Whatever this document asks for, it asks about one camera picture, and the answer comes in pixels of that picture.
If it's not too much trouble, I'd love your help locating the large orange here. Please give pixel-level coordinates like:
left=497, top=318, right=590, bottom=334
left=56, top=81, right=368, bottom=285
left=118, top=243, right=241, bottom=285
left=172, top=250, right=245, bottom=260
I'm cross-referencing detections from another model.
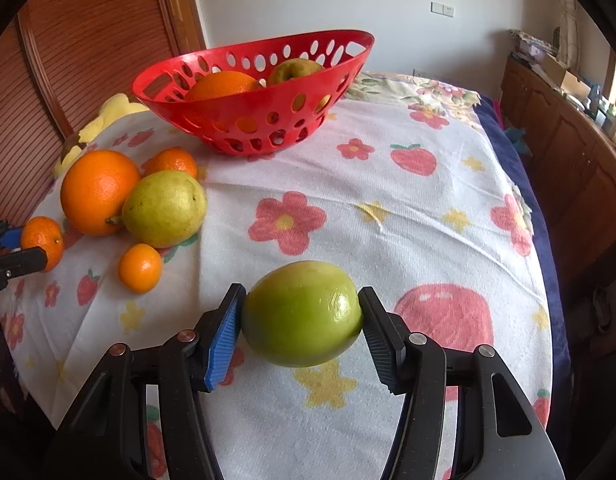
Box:
left=60, top=150, right=142, bottom=237
left=186, top=71, right=263, bottom=131

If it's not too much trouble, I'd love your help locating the wooden sideboard cabinet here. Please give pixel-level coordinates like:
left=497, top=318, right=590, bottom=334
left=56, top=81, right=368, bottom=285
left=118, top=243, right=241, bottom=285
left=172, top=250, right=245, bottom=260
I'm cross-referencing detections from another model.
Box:
left=500, top=55, right=616, bottom=281

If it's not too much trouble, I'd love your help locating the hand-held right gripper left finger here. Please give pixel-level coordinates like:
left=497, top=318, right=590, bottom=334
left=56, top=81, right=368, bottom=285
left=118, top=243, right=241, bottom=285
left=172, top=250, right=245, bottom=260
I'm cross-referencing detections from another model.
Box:
left=38, top=283, right=247, bottom=480

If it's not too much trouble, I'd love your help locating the small tangerine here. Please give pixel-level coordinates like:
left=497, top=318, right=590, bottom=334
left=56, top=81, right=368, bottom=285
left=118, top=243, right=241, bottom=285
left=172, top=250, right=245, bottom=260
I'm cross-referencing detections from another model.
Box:
left=144, top=147, right=199, bottom=181
left=20, top=216, right=66, bottom=273

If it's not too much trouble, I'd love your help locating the green pear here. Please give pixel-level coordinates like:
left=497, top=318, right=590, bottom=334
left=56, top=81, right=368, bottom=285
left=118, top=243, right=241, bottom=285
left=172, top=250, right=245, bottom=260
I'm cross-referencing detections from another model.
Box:
left=108, top=170, right=209, bottom=249

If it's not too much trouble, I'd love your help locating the dark blue blanket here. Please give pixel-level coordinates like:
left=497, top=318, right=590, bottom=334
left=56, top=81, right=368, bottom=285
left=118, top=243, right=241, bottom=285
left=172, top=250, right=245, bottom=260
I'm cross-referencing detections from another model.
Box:
left=475, top=95, right=569, bottom=461

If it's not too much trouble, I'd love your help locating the cardboard box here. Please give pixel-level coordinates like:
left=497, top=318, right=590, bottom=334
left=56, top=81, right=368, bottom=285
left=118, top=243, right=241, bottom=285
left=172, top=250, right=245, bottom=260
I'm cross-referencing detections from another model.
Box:
left=540, top=52, right=591, bottom=98

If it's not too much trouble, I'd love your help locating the tiny kumquat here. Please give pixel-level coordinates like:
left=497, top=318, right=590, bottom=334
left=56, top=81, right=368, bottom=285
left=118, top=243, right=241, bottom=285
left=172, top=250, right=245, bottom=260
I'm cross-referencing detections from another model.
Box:
left=118, top=243, right=163, bottom=295

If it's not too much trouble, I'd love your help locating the white floral strawberry tablecloth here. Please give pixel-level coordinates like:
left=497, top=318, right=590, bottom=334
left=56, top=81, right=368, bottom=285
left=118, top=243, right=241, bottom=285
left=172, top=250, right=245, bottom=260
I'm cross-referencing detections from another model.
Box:
left=0, top=95, right=554, bottom=480

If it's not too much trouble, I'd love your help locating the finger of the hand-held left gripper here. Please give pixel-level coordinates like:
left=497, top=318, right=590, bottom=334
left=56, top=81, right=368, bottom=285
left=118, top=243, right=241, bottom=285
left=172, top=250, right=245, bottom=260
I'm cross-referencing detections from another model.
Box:
left=0, top=246, right=48, bottom=306
left=0, top=221, right=24, bottom=252

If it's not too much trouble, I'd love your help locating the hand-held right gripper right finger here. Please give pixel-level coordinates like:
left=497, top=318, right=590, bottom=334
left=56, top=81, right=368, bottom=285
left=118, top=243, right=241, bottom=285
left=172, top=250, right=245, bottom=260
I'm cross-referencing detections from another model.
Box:
left=358, top=286, right=564, bottom=480

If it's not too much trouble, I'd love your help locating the wooden slatted wardrobe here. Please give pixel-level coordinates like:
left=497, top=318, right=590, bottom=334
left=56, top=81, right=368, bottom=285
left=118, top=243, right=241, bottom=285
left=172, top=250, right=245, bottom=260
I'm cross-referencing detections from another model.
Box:
left=0, top=0, right=206, bottom=231

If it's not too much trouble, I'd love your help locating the floral quilt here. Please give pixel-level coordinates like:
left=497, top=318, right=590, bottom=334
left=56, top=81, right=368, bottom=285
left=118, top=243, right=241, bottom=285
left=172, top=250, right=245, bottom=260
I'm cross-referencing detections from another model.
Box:
left=348, top=71, right=481, bottom=111

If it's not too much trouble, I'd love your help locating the teal cloth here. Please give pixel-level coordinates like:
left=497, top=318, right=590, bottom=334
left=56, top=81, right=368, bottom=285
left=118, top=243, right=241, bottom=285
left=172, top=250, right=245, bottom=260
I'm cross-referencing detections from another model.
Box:
left=505, top=127, right=530, bottom=155

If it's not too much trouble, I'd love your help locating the red perforated plastic basket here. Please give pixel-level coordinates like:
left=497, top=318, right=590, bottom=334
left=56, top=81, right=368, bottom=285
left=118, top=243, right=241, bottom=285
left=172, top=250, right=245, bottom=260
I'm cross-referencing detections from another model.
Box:
left=132, top=29, right=376, bottom=156

